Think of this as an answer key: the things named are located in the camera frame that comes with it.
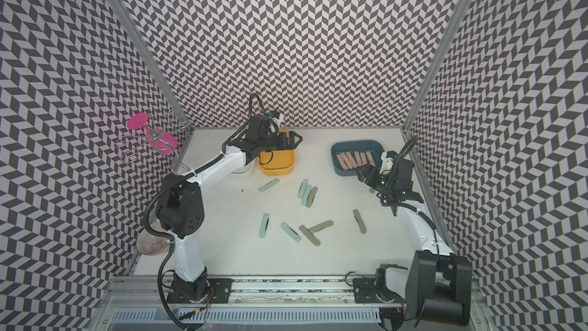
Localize mint fruit knife far left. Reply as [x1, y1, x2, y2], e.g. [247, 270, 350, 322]
[258, 179, 280, 192]

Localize white storage box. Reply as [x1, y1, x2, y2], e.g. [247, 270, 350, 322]
[231, 165, 254, 176]

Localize mint fruit knife upper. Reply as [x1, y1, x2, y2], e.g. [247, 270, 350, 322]
[297, 179, 309, 199]

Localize mint fruit knife middle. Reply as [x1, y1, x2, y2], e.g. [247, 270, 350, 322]
[301, 185, 312, 206]

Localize olive fruit knife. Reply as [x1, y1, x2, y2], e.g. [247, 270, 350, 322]
[299, 225, 321, 246]
[352, 209, 367, 234]
[306, 186, 318, 208]

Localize pink fruit knife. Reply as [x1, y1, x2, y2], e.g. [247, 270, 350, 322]
[336, 154, 349, 171]
[346, 152, 358, 169]
[354, 151, 364, 166]
[360, 152, 368, 165]
[341, 153, 355, 169]
[365, 151, 376, 167]

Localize mint fruit knife lower left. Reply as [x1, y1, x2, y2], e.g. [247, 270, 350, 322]
[259, 213, 270, 238]

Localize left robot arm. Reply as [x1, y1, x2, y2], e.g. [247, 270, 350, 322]
[142, 93, 303, 303]

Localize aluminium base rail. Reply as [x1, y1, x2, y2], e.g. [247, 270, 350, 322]
[100, 274, 401, 307]

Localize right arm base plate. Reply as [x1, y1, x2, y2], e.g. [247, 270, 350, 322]
[352, 277, 404, 304]

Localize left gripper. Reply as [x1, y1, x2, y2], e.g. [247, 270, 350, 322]
[260, 132, 304, 153]

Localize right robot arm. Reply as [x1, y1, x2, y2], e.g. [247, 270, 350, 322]
[353, 137, 473, 330]

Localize olive fruit knife angled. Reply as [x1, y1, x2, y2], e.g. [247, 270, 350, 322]
[309, 220, 334, 234]

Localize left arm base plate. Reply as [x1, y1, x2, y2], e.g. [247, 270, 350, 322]
[166, 278, 233, 304]

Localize yellow storage box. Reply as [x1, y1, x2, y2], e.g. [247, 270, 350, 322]
[258, 150, 296, 176]

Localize dark teal storage box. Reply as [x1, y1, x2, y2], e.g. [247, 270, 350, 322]
[331, 139, 384, 176]

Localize mint fruit knife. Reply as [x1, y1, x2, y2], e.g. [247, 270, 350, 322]
[259, 213, 270, 238]
[280, 222, 302, 243]
[301, 185, 312, 206]
[297, 179, 309, 199]
[258, 179, 280, 192]

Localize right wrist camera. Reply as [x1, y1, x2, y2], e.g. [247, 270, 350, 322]
[380, 150, 398, 175]

